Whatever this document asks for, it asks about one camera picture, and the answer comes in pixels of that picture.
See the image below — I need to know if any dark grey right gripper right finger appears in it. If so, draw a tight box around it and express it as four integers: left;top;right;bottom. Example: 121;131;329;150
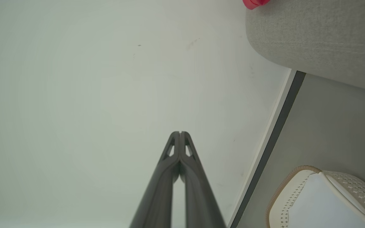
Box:
180;131;227;228

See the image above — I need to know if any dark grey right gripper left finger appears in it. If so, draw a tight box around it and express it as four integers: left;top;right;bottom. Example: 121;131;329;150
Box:
129;131;181;228

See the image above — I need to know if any red clothing with black trim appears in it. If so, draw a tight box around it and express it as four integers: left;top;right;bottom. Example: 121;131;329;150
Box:
242;0;271;10

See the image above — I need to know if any white laundry basket brown rim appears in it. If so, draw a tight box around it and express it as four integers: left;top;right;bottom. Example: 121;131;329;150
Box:
266;165;365;228

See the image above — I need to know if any white and black baseboard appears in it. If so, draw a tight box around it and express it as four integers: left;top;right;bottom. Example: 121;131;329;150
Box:
227;69;307;228

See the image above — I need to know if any grey fabric sofa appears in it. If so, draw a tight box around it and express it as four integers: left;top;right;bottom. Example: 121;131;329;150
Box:
245;0;365;95

